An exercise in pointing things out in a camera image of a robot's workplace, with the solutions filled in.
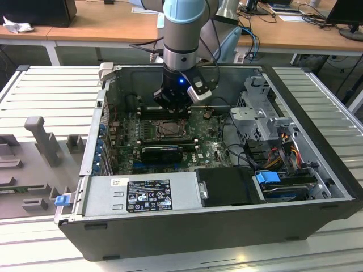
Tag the black open PC case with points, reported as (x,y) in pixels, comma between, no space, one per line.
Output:
(198,238)

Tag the black monitor stand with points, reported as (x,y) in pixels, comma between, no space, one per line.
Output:
(253,8)

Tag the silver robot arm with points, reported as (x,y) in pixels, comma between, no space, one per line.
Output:
(180,37)

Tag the pale blue teach pendant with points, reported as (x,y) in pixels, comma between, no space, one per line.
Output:
(234,42)

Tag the silver power supply unit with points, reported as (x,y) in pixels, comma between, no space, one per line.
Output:
(99,198)

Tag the low profile graphics card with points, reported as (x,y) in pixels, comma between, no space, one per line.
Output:
(161,155)

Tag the hard disk in blue carrier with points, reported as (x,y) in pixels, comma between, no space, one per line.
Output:
(266,181)

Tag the green motherboard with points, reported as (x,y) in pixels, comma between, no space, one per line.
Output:
(210,150)

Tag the green RAM stick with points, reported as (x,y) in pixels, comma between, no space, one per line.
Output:
(11,190)

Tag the CPU socket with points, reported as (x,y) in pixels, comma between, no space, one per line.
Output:
(154,131)

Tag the black RAM slot row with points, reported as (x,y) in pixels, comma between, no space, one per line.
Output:
(147,114)
(167,140)

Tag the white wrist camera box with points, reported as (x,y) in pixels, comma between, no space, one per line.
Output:
(198,95)

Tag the blue case latch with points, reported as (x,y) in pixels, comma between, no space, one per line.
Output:
(62,200)

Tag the black plastic shroud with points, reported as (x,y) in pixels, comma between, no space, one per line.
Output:
(227,185)

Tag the round coin battery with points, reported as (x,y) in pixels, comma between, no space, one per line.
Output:
(207,114)

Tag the silver CPU plate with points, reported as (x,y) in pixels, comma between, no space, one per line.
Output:
(171,129)

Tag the black computer tower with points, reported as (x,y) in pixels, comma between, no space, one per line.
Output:
(37,12)

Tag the grey parts rack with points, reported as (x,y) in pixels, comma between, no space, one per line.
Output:
(42,175)

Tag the crumpled white paper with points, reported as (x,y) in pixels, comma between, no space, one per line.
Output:
(17,26)

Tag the silver metal drive cage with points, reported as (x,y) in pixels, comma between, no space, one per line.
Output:
(246,116)

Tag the black computer monitor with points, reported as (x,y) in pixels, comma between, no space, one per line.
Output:
(344,10)

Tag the white paper sheet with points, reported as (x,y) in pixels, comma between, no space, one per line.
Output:
(292,17)

